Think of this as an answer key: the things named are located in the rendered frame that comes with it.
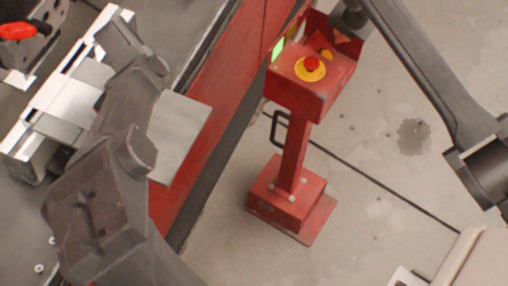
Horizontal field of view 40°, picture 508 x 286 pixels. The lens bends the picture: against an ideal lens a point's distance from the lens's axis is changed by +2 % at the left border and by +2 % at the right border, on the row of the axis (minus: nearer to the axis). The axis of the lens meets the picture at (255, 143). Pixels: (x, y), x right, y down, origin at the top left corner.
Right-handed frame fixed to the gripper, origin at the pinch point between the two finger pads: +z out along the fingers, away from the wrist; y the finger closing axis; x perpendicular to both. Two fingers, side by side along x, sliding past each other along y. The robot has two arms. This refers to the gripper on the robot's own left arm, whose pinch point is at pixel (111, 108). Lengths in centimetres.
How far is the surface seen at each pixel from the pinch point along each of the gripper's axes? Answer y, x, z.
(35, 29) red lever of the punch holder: 6.8, -16.8, -20.7
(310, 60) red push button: -43, 32, 6
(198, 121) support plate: -5.4, 13.4, -5.6
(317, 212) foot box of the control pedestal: -47, 82, 70
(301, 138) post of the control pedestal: -44, 51, 36
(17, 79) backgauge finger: 1.2, -15.4, 10.2
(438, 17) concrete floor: -149, 93, 66
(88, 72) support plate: -6.2, -6.5, 5.7
